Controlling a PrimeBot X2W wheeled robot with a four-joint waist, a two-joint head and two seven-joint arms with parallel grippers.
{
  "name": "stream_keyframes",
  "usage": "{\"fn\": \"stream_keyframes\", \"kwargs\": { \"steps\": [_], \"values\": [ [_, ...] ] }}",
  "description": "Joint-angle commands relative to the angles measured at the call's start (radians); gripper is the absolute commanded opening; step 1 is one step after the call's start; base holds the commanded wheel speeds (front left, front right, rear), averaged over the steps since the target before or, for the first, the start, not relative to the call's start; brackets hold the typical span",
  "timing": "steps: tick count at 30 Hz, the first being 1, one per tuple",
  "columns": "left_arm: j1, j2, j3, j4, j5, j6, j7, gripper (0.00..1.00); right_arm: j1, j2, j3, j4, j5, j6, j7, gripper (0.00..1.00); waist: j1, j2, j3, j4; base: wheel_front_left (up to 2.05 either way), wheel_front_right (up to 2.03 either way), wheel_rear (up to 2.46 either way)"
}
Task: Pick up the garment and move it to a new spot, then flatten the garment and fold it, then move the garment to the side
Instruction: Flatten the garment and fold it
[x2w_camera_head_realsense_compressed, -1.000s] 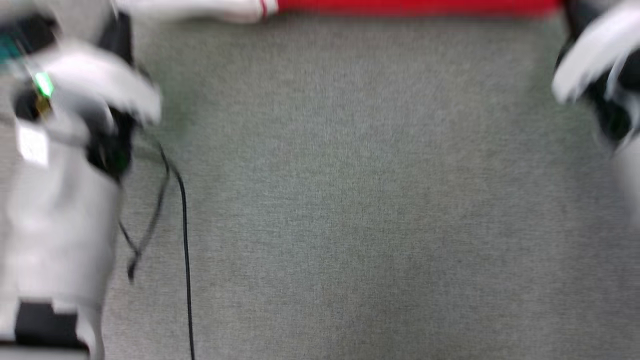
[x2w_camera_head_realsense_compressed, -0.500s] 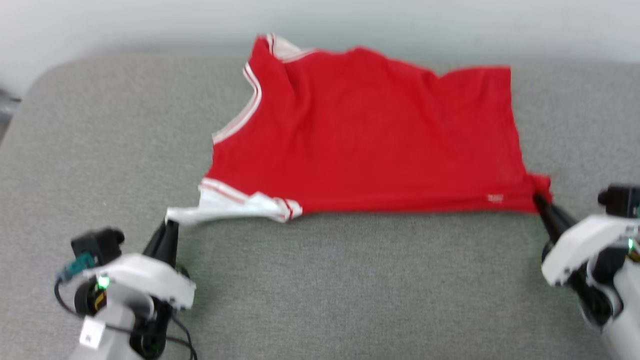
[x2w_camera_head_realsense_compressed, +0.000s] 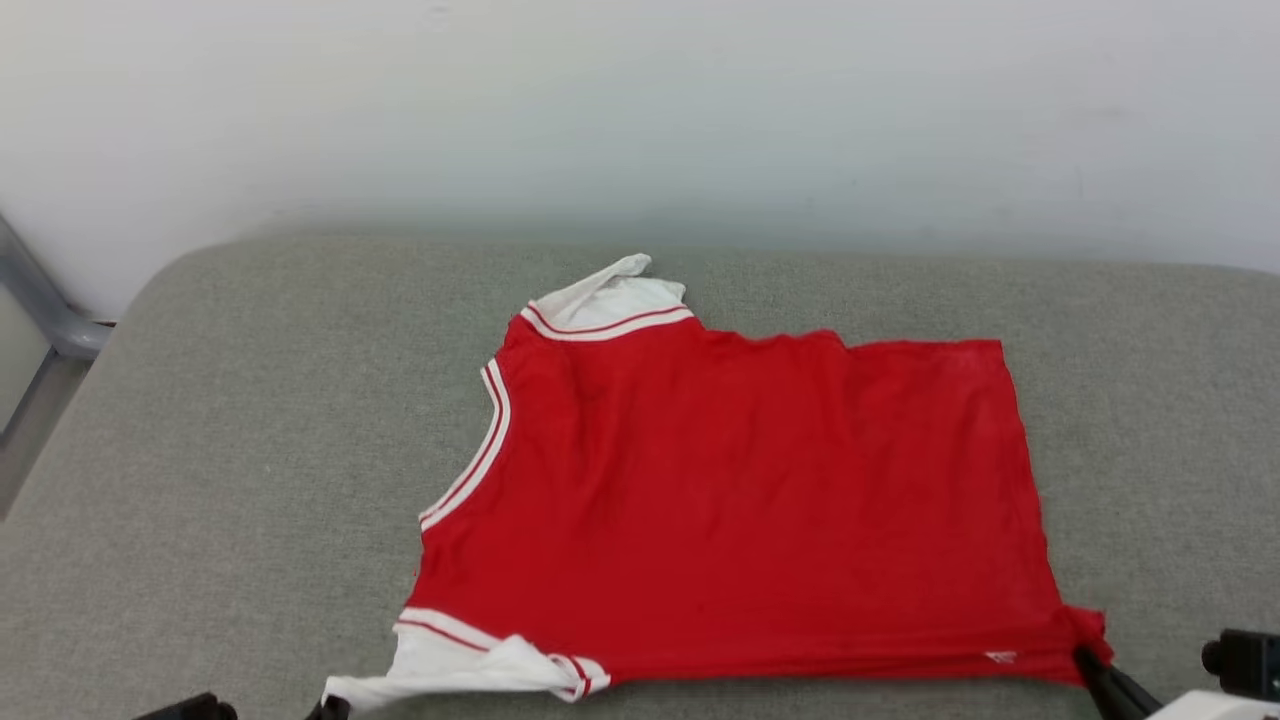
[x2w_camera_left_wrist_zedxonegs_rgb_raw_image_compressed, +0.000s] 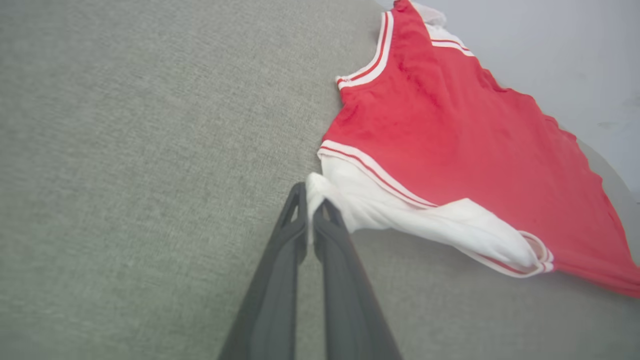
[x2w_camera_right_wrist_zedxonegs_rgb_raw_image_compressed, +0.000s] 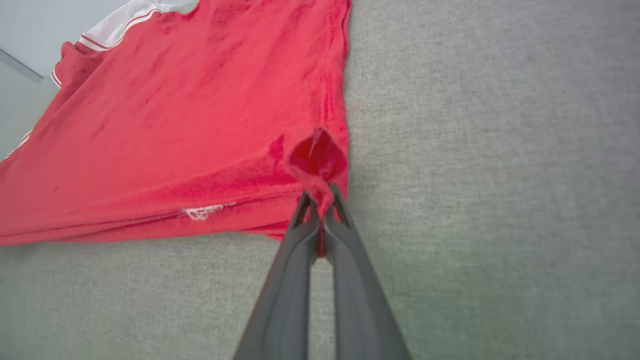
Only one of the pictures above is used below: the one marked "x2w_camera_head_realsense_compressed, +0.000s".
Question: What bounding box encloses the red white sleeveless jersey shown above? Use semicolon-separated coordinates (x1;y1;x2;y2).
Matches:
320;253;1113;713

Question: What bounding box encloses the grey fabric sofa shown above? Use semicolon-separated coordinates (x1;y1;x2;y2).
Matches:
0;232;1280;720

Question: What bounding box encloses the grey metal frame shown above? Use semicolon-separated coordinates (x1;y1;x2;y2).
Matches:
0;213;117;521

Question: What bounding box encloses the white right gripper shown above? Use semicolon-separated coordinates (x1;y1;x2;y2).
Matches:
1073;647;1280;720

